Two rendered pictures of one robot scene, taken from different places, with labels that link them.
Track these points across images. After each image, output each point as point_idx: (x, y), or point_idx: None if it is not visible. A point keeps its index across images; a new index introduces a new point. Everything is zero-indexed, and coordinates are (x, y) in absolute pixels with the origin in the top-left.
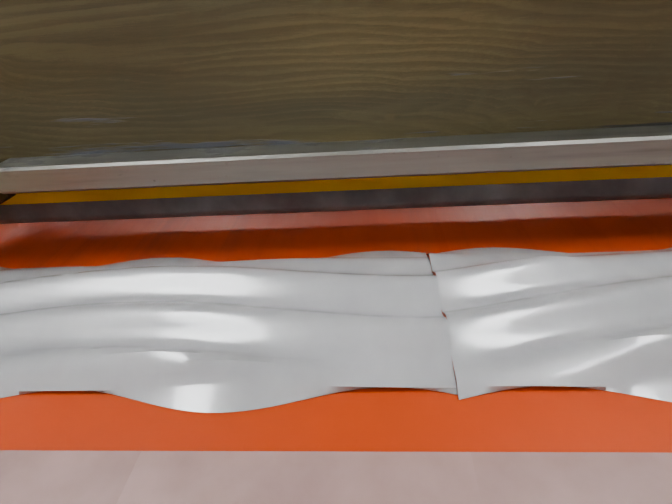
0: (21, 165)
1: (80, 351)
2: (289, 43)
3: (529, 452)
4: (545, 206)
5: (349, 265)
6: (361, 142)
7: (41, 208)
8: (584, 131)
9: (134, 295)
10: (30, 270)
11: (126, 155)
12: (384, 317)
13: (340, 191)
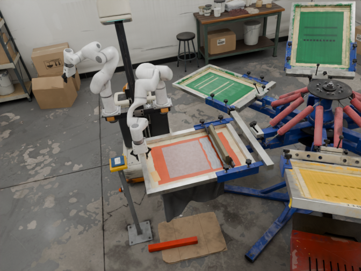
0: (209, 135)
1: (203, 143)
2: (214, 139)
3: (204, 154)
4: None
5: (211, 148)
6: (215, 144)
7: None
8: (218, 151)
9: (207, 143)
10: (207, 138)
11: (211, 137)
12: (208, 150)
13: None
